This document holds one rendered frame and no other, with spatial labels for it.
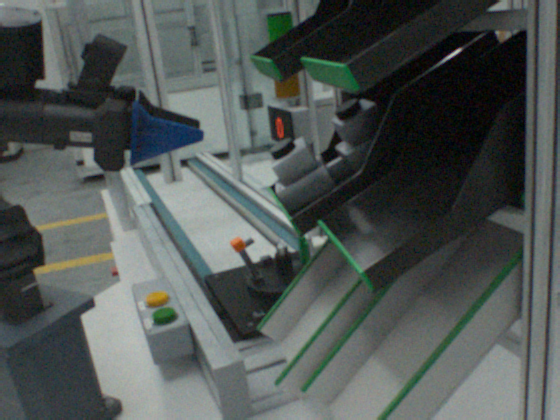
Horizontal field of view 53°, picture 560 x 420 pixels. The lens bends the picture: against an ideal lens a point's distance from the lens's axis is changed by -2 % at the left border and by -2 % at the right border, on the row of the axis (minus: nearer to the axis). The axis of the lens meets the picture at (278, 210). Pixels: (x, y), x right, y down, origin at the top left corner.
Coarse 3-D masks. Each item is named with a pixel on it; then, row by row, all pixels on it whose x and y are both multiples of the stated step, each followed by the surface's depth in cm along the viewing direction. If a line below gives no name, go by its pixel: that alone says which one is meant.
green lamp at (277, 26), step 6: (270, 18) 103; (276, 18) 102; (282, 18) 102; (288, 18) 103; (270, 24) 103; (276, 24) 103; (282, 24) 103; (288, 24) 103; (270, 30) 104; (276, 30) 103; (282, 30) 103; (288, 30) 103; (270, 36) 104; (276, 36) 104
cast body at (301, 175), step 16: (288, 144) 63; (304, 144) 63; (272, 160) 64; (288, 160) 62; (304, 160) 62; (320, 160) 65; (336, 160) 65; (288, 176) 63; (304, 176) 63; (320, 176) 63; (336, 176) 65; (288, 192) 64; (304, 192) 64; (320, 192) 64; (288, 208) 64
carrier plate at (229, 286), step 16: (224, 272) 105; (240, 272) 105; (208, 288) 103; (224, 288) 99; (240, 288) 98; (224, 304) 93; (240, 304) 93; (256, 304) 92; (272, 304) 91; (240, 320) 88; (240, 336) 85; (256, 336) 85
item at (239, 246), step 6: (234, 240) 92; (240, 240) 92; (246, 240) 94; (252, 240) 93; (234, 246) 92; (240, 246) 92; (246, 246) 93; (240, 252) 93; (246, 252) 93; (246, 258) 93; (246, 264) 94; (252, 264) 94; (252, 270) 94
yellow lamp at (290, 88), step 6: (294, 78) 106; (276, 84) 107; (282, 84) 106; (288, 84) 106; (294, 84) 107; (276, 90) 108; (282, 90) 107; (288, 90) 107; (294, 90) 107; (276, 96) 109; (282, 96) 107; (288, 96) 107; (294, 96) 107
